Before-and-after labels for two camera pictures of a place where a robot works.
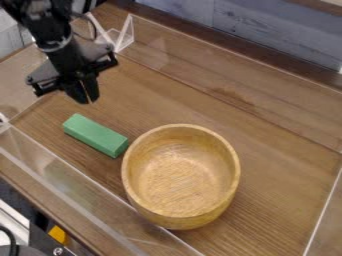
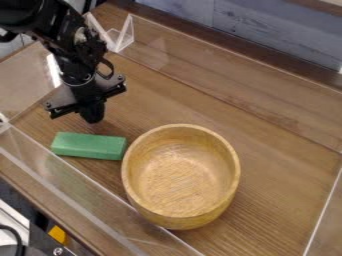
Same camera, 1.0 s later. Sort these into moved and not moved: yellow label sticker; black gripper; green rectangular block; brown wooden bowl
Moved: black gripper; green rectangular block
Not moved: brown wooden bowl; yellow label sticker
